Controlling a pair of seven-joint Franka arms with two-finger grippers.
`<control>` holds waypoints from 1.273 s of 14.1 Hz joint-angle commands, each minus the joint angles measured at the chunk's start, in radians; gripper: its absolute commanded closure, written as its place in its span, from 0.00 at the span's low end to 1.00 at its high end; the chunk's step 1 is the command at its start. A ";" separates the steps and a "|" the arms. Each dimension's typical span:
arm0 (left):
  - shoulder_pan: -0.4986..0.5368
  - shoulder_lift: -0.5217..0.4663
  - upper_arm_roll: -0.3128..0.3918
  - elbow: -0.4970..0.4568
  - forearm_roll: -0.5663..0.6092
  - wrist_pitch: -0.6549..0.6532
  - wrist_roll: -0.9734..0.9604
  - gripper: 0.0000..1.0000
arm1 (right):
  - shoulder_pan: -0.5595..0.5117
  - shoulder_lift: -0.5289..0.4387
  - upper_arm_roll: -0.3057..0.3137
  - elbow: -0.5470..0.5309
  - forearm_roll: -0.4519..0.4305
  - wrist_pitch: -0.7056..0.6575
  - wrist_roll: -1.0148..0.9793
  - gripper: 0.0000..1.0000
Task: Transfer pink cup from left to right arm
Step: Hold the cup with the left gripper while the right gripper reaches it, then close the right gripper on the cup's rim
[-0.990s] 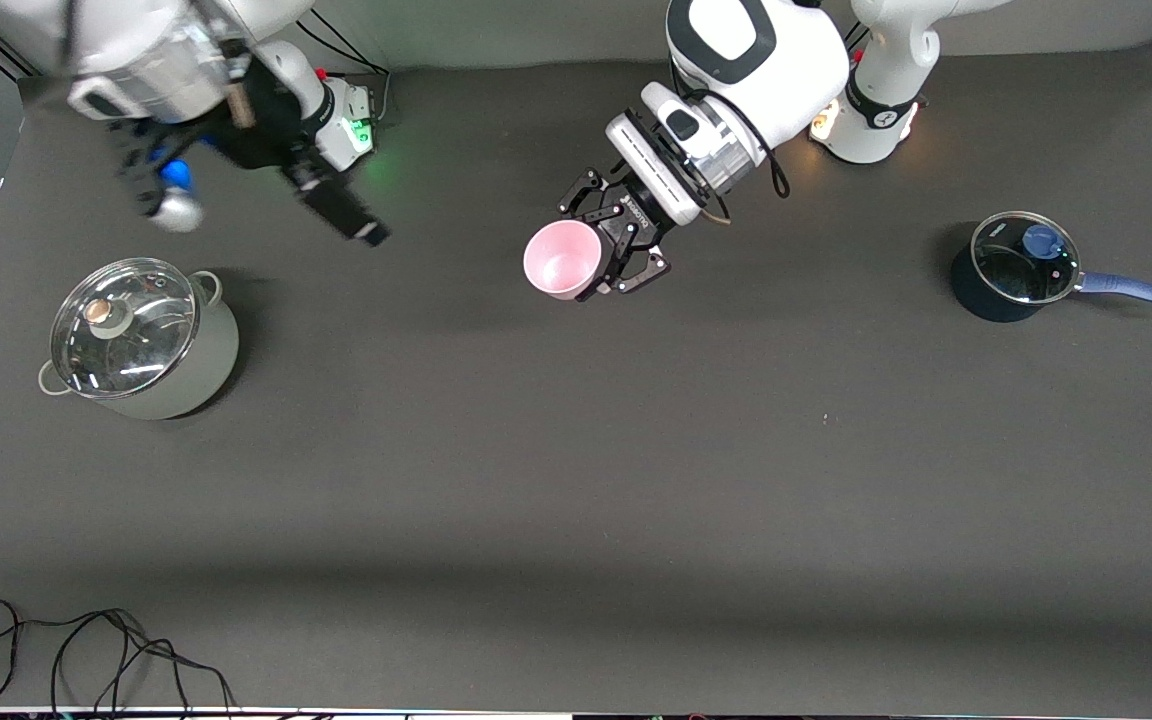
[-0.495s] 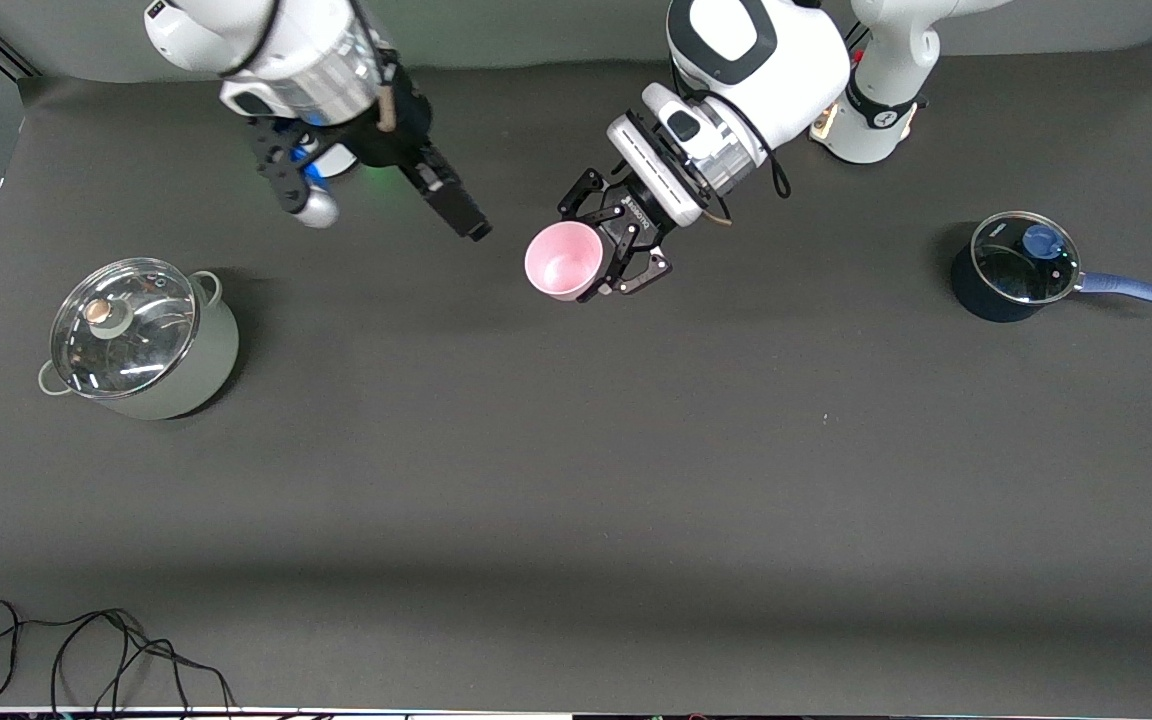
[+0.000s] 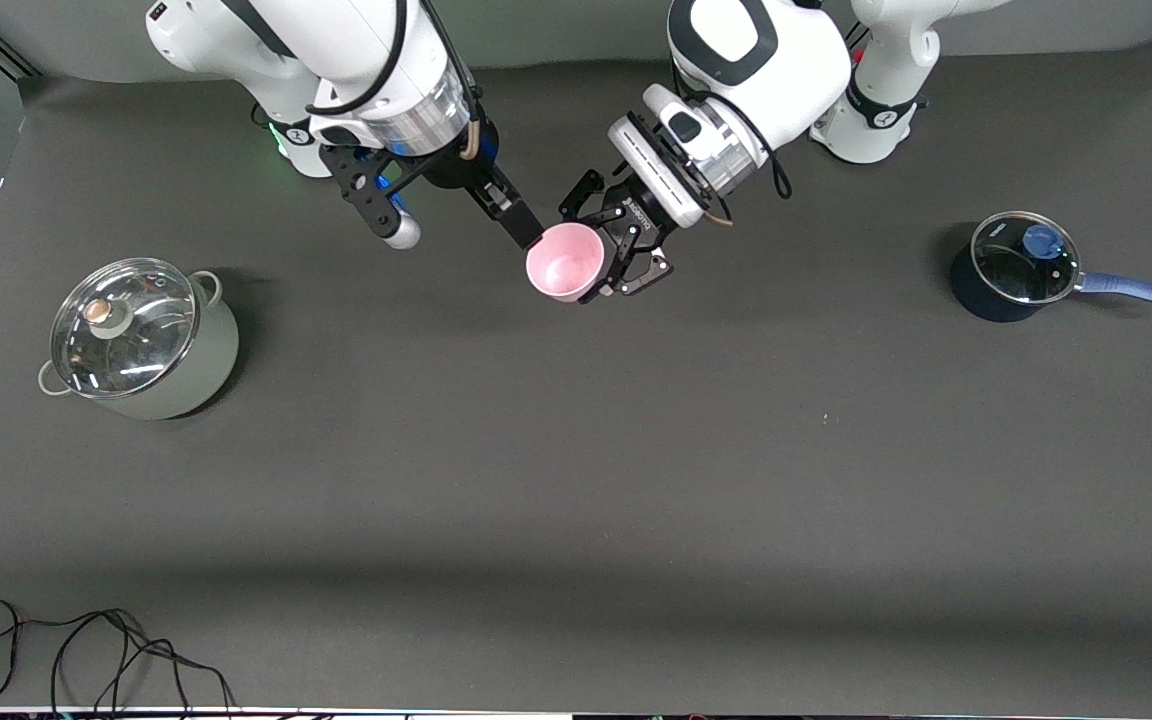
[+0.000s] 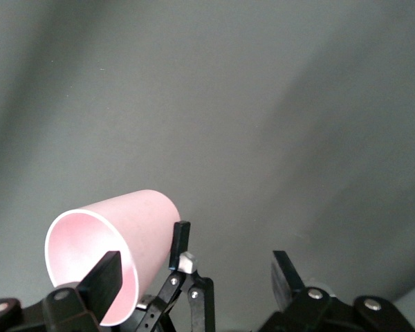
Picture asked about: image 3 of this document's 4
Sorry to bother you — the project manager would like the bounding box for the pale green stockpot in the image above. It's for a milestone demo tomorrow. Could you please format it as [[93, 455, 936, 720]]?
[[36, 258, 240, 421]]

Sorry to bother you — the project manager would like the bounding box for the dark blue saucepan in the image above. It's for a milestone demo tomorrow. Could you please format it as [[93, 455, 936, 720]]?
[[950, 210, 1152, 323]]

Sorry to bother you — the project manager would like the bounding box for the glass lid with blue knob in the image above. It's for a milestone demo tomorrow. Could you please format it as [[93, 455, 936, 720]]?
[[971, 211, 1079, 305]]

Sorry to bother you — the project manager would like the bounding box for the glass stockpot lid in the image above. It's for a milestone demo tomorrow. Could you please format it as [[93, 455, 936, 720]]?
[[50, 258, 199, 399]]

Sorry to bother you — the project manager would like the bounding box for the dark grey table mat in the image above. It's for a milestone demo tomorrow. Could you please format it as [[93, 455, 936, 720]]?
[[0, 40, 1152, 713]]

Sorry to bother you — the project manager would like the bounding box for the pink plastic cup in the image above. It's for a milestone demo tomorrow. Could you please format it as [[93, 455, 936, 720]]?
[[525, 222, 605, 305]]

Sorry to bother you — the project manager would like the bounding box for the thin black loose cable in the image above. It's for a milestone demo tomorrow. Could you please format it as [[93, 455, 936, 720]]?
[[0, 598, 237, 716]]

